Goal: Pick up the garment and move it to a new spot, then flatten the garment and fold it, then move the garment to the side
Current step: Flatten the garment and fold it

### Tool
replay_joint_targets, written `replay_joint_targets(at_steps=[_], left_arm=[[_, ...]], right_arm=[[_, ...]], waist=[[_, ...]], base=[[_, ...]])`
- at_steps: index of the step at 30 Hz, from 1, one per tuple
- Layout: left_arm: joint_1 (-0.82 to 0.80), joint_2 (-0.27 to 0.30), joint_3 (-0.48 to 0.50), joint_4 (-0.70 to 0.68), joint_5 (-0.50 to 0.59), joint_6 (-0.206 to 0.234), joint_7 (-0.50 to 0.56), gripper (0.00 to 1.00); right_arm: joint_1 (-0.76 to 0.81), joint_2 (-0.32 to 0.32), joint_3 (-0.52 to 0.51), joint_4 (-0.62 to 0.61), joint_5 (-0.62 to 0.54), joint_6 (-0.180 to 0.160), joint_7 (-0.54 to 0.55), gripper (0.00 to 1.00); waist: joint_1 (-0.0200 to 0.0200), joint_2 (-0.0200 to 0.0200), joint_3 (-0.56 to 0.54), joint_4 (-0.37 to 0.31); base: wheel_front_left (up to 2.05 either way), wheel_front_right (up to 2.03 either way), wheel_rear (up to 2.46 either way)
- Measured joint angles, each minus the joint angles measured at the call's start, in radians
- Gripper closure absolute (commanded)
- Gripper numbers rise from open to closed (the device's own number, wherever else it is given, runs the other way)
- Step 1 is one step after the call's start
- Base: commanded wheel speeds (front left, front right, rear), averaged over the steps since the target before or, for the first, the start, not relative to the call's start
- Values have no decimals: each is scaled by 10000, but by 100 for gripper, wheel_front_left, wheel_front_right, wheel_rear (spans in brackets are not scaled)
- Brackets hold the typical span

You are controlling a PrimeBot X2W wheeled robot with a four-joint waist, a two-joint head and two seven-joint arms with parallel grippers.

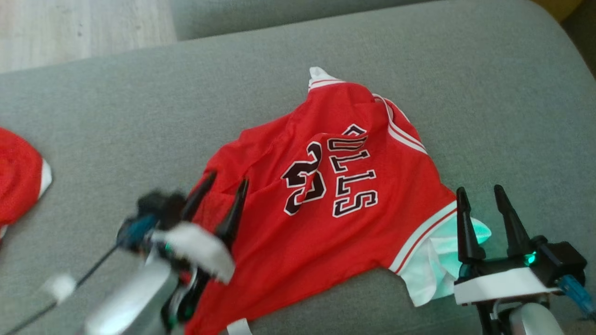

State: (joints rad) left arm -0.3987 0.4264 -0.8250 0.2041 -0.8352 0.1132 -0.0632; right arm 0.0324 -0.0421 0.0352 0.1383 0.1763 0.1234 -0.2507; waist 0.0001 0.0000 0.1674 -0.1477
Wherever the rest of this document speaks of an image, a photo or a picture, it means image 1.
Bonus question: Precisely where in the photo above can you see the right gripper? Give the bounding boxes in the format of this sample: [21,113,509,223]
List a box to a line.
[454,185,562,307]

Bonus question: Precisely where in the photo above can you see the blue camera connector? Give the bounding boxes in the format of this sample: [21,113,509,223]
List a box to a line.
[556,274,596,318]
[116,214,157,252]

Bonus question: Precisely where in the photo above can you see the red shorts with white trim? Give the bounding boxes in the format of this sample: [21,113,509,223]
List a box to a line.
[0,127,53,240]

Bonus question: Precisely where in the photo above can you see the red Bulls basketball jersey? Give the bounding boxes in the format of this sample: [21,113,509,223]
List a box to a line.
[184,67,492,335]

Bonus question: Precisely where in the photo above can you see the blue left camera connector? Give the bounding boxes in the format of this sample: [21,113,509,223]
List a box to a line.
[116,214,157,252]

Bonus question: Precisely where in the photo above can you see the yellow sofa back cushion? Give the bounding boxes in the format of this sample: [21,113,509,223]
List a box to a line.
[533,0,585,22]

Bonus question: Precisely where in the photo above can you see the blue right camera connector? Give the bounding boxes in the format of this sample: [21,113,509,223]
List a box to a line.
[556,274,596,318]

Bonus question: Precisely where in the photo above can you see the thin black cable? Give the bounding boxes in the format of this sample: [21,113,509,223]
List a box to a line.
[4,244,120,335]

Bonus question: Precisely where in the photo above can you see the grey sofa seat cushion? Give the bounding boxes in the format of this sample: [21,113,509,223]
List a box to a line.
[170,0,433,41]

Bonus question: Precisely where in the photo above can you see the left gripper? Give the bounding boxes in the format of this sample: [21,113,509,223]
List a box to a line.
[153,172,249,285]

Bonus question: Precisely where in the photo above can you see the white cable sleeve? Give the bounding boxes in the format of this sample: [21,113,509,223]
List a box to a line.
[43,274,78,303]

